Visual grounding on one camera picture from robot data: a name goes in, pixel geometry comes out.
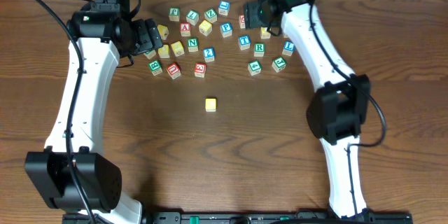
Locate green R block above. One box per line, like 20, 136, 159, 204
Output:
254, 43, 265, 57

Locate yellow C block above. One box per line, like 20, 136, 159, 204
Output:
205, 98, 217, 112

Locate yellow o block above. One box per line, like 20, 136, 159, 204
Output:
260, 27, 271, 39
157, 44, 170, 59

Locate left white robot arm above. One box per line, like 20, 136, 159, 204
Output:
24, 0, 162, 223

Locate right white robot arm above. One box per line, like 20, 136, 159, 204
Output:
244, 0, 370, 219

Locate red C block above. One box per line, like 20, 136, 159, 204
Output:
239, 15, 246, 29

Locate green V block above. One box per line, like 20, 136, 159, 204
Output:
144, 50, 157, 60

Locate yellow block near left gripper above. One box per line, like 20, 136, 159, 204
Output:
157, 24, 169, 40

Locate blue T block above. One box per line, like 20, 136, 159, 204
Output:
238, 35, 251, 50

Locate blue F block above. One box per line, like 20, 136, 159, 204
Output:
220, 22, 233, 38

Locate yellow S block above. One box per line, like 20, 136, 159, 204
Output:
171, 41, 185, 57

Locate green B block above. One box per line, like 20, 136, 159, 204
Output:
148, 59, 163, 76

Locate blue top block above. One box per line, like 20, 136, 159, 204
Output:
218, 1, 230, 16

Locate green P block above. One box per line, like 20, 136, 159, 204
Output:
169, 7, 180, 22

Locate red A block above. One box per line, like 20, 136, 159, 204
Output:
180, 22, 191, 37

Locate green Z block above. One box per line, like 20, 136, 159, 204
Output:
204, 8, 218, 23

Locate red U block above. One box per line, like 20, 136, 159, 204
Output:
167, 62, 181, 80

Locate green N block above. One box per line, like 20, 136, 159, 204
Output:
187, 38, 199, 53

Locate blue L block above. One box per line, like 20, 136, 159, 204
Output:
282, 41, 295, 57

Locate yellow block upper middle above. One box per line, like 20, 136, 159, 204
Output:
199, 20, 213, 36

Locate green 4 block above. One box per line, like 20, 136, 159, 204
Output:
248, 60, 262, 76

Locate green J block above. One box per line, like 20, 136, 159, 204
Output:
272, 57, 287, 73

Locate blue 2 block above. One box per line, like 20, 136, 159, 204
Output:
203, 48, 216, 62

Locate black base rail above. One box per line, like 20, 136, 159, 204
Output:
62, 210, 413, 224

